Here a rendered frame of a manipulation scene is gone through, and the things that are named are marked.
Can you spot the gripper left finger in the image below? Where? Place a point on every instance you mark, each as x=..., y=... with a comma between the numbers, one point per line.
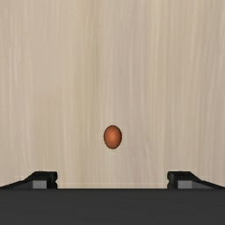
x=44, y=179

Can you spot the brown egg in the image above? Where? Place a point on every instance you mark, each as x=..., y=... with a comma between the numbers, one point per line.
x=112, y=137

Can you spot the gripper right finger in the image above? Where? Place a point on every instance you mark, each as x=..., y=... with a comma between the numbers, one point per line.
x=181, y=179

